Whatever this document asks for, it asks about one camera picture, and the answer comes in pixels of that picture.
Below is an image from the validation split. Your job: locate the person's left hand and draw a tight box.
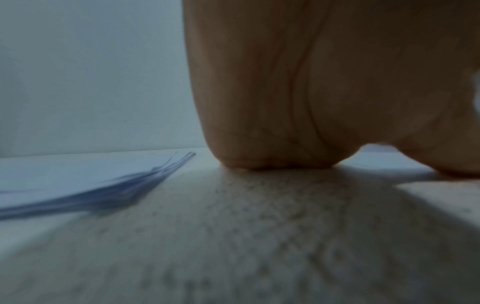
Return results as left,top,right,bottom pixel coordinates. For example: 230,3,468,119
181,0,480,179

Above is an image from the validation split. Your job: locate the stack of white paper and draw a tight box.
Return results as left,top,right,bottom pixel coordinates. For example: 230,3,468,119
0,148,199,222

